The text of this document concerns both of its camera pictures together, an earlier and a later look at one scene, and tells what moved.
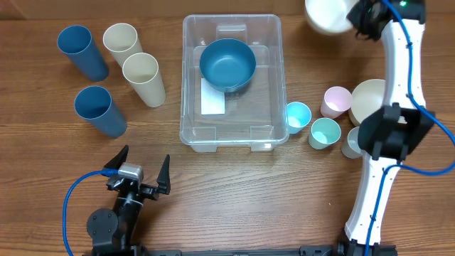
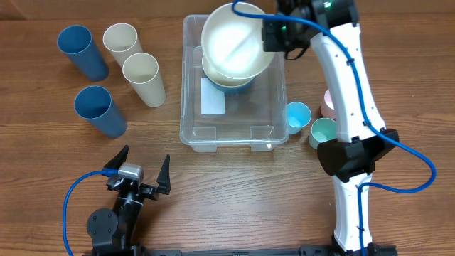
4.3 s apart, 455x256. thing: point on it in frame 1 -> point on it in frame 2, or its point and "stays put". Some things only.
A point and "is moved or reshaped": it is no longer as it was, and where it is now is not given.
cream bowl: [329, 17] is moved or reshaped
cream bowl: [367, 99] is moved or reshaped
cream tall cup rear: [121, 40] stays put
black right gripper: [357, 14] -> [277, 43]
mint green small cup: [323, 132] stays put
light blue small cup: [298, 116] stays put
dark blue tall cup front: [94, 103] stays put
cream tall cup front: [141, 70] stays put
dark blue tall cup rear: [77, 42] stays put
